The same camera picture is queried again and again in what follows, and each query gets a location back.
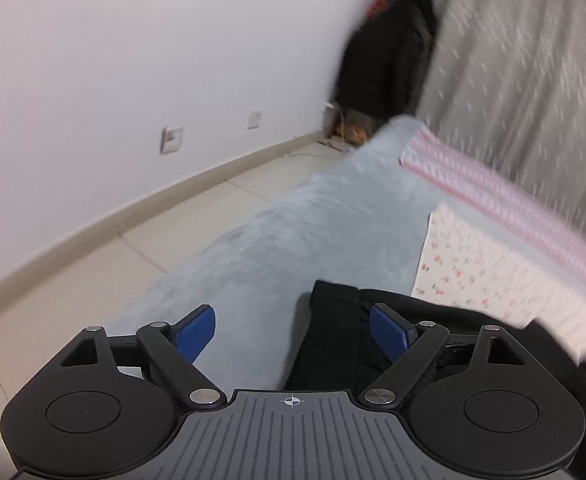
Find black pants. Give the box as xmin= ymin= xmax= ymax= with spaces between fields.
xmin=284 ymin=281 xmax=586 ymax=479

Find cherry print bed sheet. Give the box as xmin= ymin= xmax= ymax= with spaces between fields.
xmin=411 ymin=206 xmax=586 ymax=358

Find light blue fleece blanket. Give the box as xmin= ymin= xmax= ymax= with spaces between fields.
xmin=103 ymin=114 xmax=455 ymax=391

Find pink striped blanket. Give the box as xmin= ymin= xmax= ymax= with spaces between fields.
xmin=399 ymin=126 xmax=586 ymax=284

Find black hanging jacket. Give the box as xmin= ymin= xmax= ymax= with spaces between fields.
xmin=334 ymin=0 xmax=437 ymax=122

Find grey star-patterned curtain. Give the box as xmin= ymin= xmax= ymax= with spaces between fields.
xmin=417 ymin=0 xmax=586 ymax=237

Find white wall socket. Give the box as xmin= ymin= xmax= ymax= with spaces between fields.
xmin=159 ymin=127 xmax=183 ymax=155

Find white wall switch plate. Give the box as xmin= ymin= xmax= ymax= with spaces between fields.
xmin=247 ymin=110 xmax=261 ymax=130

